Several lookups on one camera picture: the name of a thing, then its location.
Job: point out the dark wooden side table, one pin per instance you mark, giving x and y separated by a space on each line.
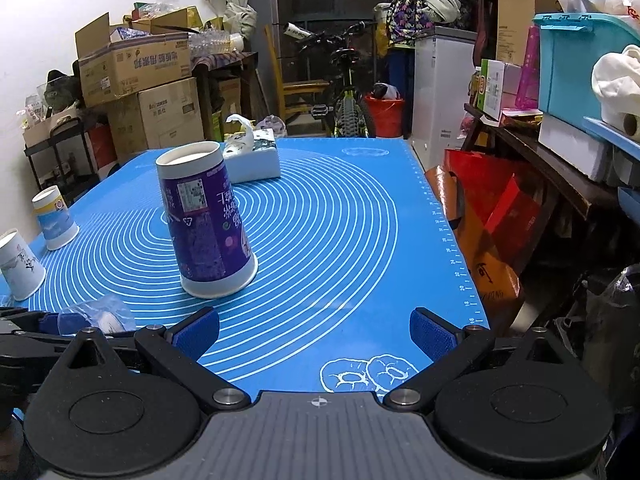
601 232

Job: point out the yellow wooden chair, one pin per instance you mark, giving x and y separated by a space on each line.
296 97

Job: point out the lower cardboard box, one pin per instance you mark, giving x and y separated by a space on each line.
165 116

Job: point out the white tissue box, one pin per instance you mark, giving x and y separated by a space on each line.
251 154

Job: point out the red shopping bag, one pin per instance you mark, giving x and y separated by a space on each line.
511 198

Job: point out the tall purple paper cup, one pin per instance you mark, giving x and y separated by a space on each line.
212 250

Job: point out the black metal shelf rack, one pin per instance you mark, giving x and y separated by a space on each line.
72 153

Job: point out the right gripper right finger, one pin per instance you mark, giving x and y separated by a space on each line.
453 351

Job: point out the floral fabric bundle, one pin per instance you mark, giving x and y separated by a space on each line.
411 20

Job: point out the red bucket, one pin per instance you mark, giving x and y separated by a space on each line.
387 115

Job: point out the blue yellow paper cup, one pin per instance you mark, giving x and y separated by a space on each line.
57 225

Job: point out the upper cardboard box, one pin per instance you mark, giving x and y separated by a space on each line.
116 61

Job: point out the white blue paper cup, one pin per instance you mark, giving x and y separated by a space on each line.
20 267

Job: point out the orange paper bag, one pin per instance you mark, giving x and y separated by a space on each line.
497 284

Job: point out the teal plastic storage bin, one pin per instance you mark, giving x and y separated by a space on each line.
570 44

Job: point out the white cloth bundle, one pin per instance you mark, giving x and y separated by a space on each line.
615 81

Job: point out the black green bicycle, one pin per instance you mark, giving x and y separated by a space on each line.
341 109

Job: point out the green white carton box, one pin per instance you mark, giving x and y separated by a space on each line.
498 87

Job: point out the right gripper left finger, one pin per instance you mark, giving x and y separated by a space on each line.
173 353

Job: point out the blue silicone baking mat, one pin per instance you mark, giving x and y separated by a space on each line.
349 241

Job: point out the tall brown cardboard box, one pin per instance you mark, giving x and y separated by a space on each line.
514 19

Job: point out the white chest freezer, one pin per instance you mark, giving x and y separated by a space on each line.
443 67

